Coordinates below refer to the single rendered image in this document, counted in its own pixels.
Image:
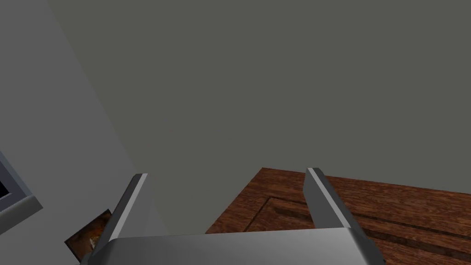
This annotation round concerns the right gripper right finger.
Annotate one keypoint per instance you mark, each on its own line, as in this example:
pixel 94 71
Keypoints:
pixel 325 204

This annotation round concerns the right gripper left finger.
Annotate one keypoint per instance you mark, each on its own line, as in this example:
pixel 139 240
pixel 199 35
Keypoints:
pixel 127 211

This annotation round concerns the grey framed window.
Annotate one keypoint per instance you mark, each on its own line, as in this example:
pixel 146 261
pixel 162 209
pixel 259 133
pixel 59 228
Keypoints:
pixel 13 195

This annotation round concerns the brown orange wall picture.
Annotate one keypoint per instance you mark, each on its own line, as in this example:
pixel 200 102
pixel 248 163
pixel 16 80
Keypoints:
pixel 88 235

